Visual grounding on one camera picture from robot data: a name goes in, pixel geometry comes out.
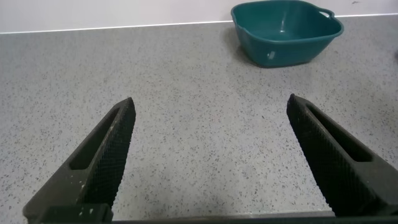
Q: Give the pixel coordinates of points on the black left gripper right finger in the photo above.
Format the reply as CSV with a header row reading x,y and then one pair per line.
x,y
339,168

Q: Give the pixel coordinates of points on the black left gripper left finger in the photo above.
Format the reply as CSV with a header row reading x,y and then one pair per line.
x,y
99,165

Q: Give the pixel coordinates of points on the teal plastic square basin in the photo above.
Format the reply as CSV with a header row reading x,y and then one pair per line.
x,y
280,46

